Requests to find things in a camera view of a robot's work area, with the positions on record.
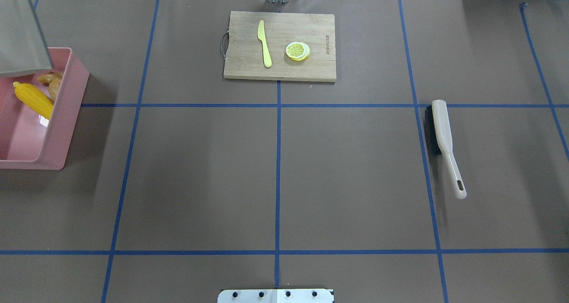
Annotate beige hand brush black bristles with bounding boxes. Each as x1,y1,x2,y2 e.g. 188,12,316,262
425,100,467,199

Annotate brown toy potato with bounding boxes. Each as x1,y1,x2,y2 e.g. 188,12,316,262
48,78,61,101

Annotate tan toy ginger root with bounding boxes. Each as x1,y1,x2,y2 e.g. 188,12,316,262
36,72,63,86

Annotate yellow toy corn cob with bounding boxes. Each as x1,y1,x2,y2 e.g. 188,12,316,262
12,82,54,120

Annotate beige plastic dustpan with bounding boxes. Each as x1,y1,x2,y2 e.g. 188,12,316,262
0,0,53,78

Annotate pink plastic bin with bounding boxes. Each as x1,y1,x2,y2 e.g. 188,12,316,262
0,47,89,170

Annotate wooden cutting board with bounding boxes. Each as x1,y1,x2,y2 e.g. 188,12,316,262
223,10,337,83

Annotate yellow lemon slices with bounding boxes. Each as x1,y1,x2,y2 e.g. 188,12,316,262
285,41,311,61

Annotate yellow plastic knife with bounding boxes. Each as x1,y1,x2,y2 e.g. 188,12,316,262
256,20,272,68

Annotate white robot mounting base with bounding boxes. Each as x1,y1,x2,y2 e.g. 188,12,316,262
217,288,335,303

